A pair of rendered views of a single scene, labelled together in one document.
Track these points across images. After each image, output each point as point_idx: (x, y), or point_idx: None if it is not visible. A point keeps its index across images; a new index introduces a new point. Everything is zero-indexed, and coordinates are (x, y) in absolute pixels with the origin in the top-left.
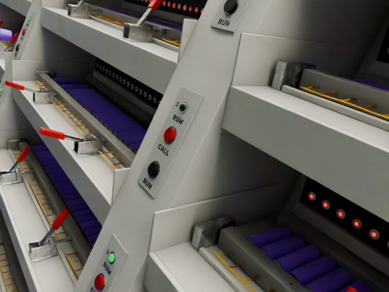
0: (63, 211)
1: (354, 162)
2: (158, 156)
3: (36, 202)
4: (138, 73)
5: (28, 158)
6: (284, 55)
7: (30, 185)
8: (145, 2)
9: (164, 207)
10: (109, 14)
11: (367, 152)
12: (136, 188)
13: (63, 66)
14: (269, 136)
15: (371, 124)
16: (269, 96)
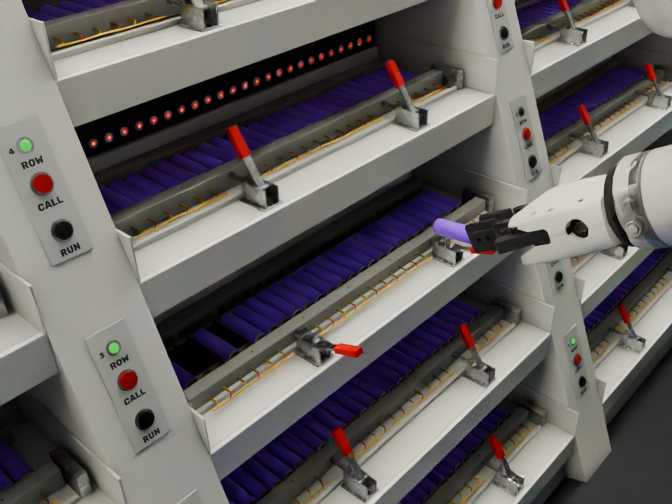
0: (464, 327)
1: (575, 61)
2: (528, 152)
3: (401, 423)
4: (456, 138)
5: (300, 481)
6: None
7: (365, 449)
8: (134, 132)
9: (547, 167)
10: (257, 162)
11: (578, 53)
12: (529, 186)
13: None
14: (549, 82)
15: (542, 47)
16: (534, 66)
